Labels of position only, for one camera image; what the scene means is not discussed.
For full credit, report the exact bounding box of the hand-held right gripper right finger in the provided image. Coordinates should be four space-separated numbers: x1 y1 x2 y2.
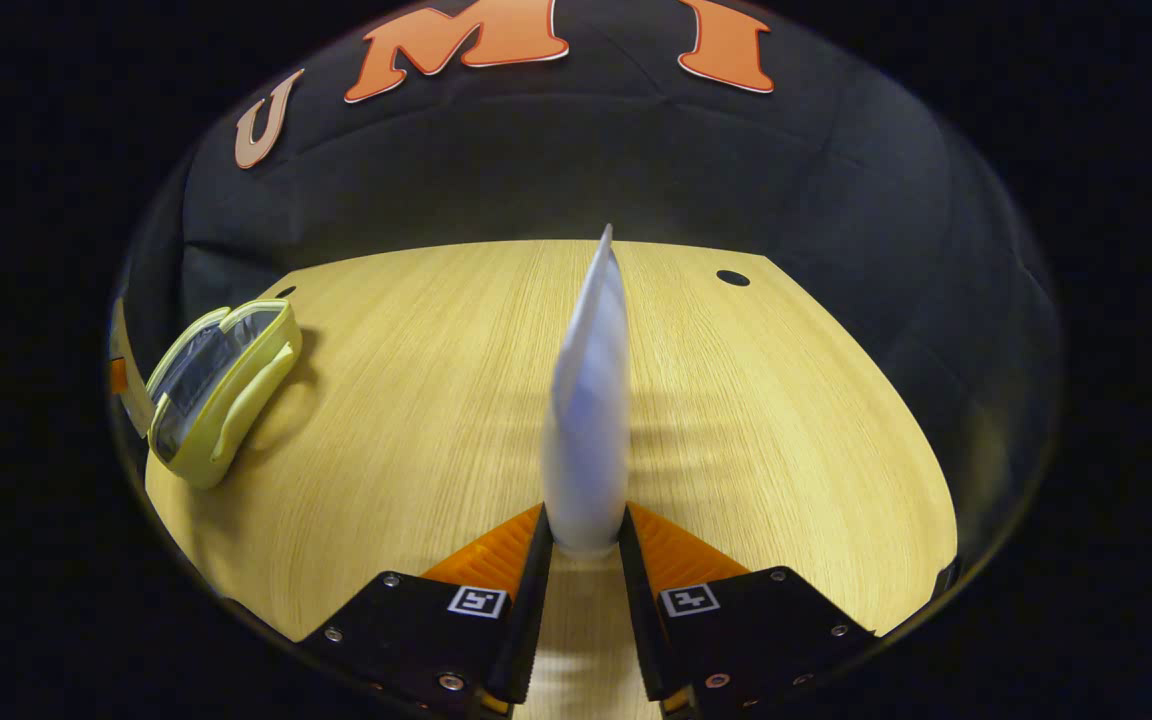
618 502 879 719

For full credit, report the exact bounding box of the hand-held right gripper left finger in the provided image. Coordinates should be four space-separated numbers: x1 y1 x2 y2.
296 503 555 719

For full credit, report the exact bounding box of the light yellow suitcase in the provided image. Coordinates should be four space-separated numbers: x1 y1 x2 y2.
144 297 303 490

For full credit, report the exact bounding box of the white squeeze tube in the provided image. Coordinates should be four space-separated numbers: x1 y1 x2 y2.
541 223 633 557

